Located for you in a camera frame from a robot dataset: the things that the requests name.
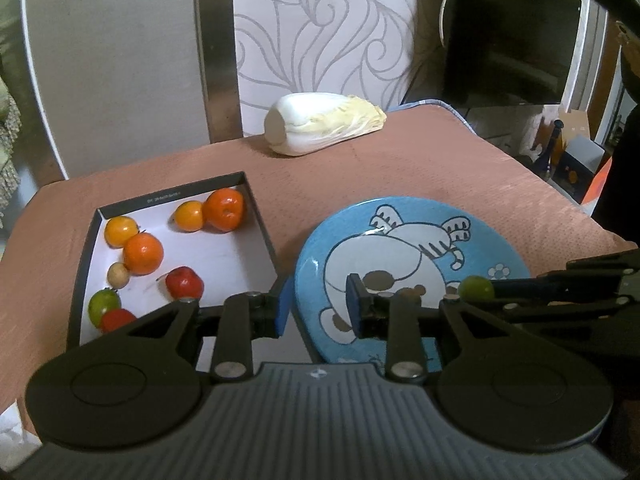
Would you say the red apple with stem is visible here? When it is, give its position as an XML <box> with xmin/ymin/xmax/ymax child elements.
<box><xmin>165</xmin><ymin>266</ymin><xmax>205</xmax><ymax>300</ymax></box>

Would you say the green lime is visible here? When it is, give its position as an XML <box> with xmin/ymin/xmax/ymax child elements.
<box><xmin>458</xmin><ymin>275</ymin><xmax>495</xmax><ymax>302</ymax></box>
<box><xmin>88</xmin><ymin>288</ymin><xmax>122</xmax><ymax>328</ymax></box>

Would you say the large orange tangerine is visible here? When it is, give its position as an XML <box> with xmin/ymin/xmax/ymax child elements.
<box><xmin>202</xmin><ymin>188</ymin><xmax>245</xmax><ymax>232</ymax></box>

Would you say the small yellow orange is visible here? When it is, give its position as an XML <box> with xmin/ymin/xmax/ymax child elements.
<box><xmin>104</xmin><ymin>216</ymin><xmax>139</xmax><ymax>248</ymax></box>
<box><xmin>172</xmin><ymin>200</ymin><xmax>205</xmax><ymax>233</ymax></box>

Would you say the orange tangerine with stem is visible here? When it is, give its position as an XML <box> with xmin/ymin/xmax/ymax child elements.
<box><xmin>122</xmin><ymin>232</ymin><xmax>164</xmax><ymax>275</ymax></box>

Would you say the dark red apple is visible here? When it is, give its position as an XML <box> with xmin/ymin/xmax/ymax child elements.
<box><xmin>99</xmin><ymin>308</ymin><xmax>137</xmax><ymax>334</ymax></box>

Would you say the blue cartoon tiger plate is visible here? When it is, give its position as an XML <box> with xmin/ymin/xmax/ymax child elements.
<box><xmin>294</xmin><ymin>196</ymin><xmax>529</xmax><ymax>366</ymax></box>

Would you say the black shallow box tray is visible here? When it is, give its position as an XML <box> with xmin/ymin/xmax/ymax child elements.
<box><xmin>66</xmin><ymin>172</ymin><xmax>278</xmax><ymax>349</ymax></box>

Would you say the small tan round fruit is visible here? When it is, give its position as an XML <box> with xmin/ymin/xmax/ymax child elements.
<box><xmin>106</xmin><ymin>262</ymin><xmax>130</xmax><ymax>290</ymax></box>

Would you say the cardboard boxes clutter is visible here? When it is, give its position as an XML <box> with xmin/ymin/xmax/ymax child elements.
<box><xmin>518</xmin><ymin>105</ymin><xmax>611</xmax><ymax>216</ymax></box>

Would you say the dark bottle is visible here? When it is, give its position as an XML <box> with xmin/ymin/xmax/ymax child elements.
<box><xmin>532</xmin><ymin>119</ymin><xmax>564</xmax><ymax>181</ymax></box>

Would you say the brown table mat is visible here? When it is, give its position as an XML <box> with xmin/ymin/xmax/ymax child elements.
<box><xmin>1</xmin><ymin>105</ymin><xmax>631</xmax><ymax>406</ymax></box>

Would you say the napa cabbage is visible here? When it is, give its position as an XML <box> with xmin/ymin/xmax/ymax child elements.
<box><xmin>264</xmin><ymin>92</ymin><xmax>387</xmax><ymax>157</ymax></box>

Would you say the white swirl pattern panel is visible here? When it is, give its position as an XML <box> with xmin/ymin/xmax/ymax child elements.
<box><xmin>233</xmin><ymin>0</ymin><xmax>418</xmax><ymax>136</ymax></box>

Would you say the grey cabinet door panel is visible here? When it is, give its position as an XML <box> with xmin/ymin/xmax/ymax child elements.
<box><xmin>22</xmin><ymin>0</ymin><xmax>209</xmax><ymax>178</ymax></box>

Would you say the green tied curtain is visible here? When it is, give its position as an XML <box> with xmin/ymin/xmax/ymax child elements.
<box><xmin>0</xmin><ymin>79</ymin><xmax>22</xmax><ymax>216</ymax></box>

